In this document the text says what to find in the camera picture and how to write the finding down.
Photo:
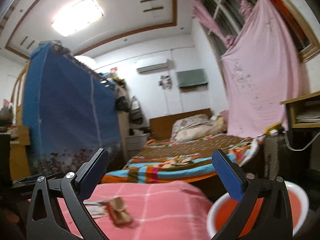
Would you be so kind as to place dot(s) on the brown paper wrapper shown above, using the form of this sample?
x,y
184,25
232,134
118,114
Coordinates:
x,y
120,211

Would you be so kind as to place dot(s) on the colourful cartoon bedspread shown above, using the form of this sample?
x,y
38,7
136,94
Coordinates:
x,y
175,152

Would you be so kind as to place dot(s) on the orange basin with white rim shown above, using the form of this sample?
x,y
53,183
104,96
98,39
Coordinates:
x,y
295,202

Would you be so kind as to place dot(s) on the floral pillow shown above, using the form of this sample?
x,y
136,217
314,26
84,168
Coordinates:
x,y
191,121

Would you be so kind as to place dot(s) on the grey plush toy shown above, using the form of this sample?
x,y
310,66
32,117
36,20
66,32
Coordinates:
x,y
6,112

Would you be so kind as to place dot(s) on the barred window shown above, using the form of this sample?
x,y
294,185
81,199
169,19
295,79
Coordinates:
x,y
225,12

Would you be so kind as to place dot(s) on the rectangular ceiling lamp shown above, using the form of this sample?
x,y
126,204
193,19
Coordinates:
x,y
77,16

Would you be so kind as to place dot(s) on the printed packet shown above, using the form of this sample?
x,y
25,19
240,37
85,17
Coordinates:
x,y
96,210

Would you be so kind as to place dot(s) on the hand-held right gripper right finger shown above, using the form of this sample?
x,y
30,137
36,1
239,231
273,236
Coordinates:
x,y
228,177

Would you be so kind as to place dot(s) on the wooden bed headboard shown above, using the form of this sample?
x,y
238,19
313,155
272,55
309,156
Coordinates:
x,y
160,127

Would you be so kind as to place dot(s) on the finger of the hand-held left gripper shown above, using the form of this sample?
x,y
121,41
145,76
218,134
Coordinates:
x,y
25,180

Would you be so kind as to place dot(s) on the white air conditioner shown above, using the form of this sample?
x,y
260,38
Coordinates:
x,y
155,66

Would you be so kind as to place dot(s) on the red cloth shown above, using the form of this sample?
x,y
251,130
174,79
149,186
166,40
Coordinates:
x,y
287,12

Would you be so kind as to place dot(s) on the wall socket with plugs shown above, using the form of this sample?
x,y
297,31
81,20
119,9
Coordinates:
x,y
165,82

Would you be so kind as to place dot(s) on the blue fabric wardrobe cover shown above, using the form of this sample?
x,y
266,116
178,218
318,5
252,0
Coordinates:
x,y
70,105

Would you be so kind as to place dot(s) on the clutter atop wardrobe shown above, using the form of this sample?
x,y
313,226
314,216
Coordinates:
x,y
112,76

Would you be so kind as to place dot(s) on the wooden bunk bed frame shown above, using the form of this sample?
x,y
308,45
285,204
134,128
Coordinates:
x,y
18,87

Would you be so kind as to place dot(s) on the white hanging tote bag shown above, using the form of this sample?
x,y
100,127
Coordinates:
x,y
135,104

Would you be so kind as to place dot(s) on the dark hanging bag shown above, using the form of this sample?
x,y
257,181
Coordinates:
x,y
136,117

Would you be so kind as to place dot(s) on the pink checked tablecloth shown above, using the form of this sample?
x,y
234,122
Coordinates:
x,y
162,205

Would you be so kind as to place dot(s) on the wooden cabinet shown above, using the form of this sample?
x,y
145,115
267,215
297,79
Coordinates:
x,y
20,152

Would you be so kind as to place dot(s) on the white nightstand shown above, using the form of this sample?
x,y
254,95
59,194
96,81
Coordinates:
x,y
136,143

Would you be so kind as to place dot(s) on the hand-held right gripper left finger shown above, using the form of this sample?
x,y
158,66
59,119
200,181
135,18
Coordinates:
x,y
93,177

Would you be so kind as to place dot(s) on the black hanging bag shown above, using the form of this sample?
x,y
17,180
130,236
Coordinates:
x,y
122,105

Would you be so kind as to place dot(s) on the pillows on bed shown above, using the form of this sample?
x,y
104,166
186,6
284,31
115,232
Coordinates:
x,y
197,132

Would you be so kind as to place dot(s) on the pink hanging sheet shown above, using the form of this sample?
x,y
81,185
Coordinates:
x,y
260,80

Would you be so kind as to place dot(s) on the television with green cover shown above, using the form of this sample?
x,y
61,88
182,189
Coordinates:
x,y
192,77

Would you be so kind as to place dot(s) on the wooden shelf unit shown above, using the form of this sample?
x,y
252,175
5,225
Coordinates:
x,y
290,115

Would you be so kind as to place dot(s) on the stack of papers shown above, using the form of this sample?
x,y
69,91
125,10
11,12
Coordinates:
x,y
308,117

